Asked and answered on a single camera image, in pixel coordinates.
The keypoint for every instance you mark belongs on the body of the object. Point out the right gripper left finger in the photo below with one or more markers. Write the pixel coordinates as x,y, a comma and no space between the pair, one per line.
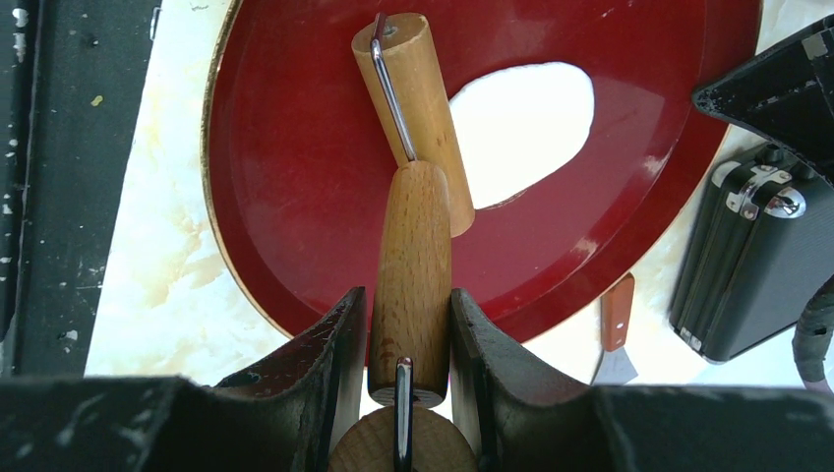
286,412

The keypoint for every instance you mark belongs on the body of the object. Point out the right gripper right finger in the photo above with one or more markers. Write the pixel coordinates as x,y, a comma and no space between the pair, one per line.
520,414

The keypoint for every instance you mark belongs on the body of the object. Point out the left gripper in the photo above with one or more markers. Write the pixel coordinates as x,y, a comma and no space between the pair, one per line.
784,95

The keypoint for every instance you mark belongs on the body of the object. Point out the wooden double-ended roller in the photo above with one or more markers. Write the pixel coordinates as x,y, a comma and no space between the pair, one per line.
428,204

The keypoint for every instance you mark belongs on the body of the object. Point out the round red tray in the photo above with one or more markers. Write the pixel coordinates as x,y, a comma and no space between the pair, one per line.
297,167

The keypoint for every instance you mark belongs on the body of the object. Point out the white dough ball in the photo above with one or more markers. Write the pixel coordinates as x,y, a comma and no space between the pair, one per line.
519,125

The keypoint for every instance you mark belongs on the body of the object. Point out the black case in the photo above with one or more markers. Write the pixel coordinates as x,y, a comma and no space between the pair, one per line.
762,245

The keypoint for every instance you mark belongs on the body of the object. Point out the metal scraper wooden handle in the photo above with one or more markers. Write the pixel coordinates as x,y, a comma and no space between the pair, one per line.
614,366

